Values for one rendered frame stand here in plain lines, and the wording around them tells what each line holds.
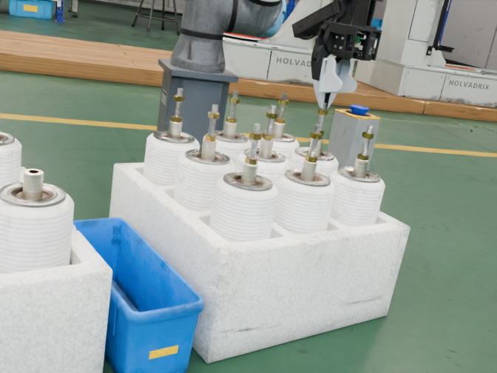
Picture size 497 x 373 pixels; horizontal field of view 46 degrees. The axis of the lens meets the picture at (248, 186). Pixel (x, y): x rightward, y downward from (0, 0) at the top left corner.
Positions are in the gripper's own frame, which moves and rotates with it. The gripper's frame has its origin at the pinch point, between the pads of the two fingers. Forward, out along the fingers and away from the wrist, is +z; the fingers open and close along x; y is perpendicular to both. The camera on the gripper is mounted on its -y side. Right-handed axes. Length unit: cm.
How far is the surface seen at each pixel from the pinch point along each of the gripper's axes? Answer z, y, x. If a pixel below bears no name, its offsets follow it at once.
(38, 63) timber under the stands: 30, -198, 34
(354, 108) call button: 2.8, -4.3, 16.2
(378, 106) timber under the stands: 33, -124, 203
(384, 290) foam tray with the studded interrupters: 29.6, 20.6, 2.5
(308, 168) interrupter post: 8.4, 11.4, -14.0
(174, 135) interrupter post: 9.5, -13.2, -22.3
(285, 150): 11.7, -6.6, 0.1
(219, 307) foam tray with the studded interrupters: 26.0, 15.9, -32.9
